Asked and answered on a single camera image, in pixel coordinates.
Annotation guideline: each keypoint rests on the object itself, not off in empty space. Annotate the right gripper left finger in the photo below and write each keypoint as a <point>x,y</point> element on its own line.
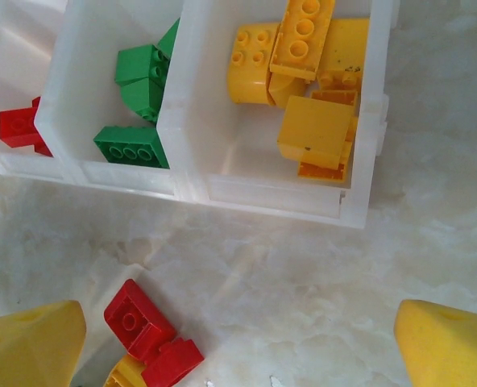
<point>25,346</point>

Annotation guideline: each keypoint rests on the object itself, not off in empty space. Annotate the white plastic bin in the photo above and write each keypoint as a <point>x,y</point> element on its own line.
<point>101,178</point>
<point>262,194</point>
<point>21,166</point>

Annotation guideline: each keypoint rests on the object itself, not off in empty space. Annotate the green sloped lego brick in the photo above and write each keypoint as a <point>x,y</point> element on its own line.
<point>139,97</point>
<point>133,64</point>

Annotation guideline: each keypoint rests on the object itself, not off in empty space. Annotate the small yellow lego brick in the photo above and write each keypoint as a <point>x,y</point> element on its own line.
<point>121,375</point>
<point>323,176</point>

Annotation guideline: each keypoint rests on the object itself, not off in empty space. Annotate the yellow arch lego brick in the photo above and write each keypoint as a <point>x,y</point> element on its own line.
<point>283,91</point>

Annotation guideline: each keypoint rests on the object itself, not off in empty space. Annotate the long green lego brick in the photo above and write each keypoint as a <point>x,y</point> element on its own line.
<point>121,139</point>

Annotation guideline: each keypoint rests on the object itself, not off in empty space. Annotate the tall yellow lego brick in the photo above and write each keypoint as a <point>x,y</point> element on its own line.
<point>343,44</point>

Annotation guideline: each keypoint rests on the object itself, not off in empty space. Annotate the red sloped lego brick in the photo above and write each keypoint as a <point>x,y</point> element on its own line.
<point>138,318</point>

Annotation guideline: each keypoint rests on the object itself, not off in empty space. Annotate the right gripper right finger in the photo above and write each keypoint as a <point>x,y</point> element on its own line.
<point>452,346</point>

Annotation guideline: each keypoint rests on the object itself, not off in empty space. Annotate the yellow rounded lego brick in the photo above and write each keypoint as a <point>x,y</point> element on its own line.
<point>246,80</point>

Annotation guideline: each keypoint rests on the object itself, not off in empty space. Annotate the yellow sloped lego brick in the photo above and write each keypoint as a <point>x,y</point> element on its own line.
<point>311,129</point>

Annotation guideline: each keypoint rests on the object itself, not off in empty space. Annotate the long yellow lego brick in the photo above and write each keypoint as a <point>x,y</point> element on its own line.
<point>303,28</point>

